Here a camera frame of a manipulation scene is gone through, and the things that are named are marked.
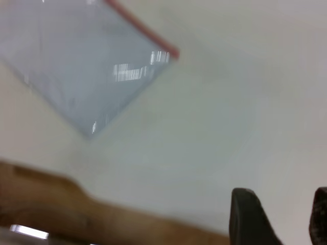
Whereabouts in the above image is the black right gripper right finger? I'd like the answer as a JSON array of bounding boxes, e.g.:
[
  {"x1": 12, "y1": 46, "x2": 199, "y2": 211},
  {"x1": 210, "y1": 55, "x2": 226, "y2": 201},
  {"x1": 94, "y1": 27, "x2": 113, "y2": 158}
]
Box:
[{"x1": 308, "y1": 187, "x2": 327, "y2": 245}]

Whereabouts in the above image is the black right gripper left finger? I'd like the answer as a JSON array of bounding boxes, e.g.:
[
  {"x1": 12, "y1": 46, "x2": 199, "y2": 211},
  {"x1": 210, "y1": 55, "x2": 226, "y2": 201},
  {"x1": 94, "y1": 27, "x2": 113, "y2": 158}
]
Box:
[{"x1": 229, "y1": 188, "x2": 284, "y2": 245}]

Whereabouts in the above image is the clear zip bag red zipper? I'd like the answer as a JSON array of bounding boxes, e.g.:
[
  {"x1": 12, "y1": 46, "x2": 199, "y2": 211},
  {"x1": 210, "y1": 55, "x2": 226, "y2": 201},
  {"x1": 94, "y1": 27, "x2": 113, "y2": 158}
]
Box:
[{"x1": 0, "y1": 0, "x2": 180, "y2": 141}]

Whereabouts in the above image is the silver metal bar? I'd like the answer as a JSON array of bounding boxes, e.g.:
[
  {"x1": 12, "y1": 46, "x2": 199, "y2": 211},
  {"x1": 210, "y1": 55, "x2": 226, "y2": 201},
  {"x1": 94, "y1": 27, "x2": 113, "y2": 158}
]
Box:
[{"x1": 9, "y1": 224, "x2": 50, "y2": 240}]

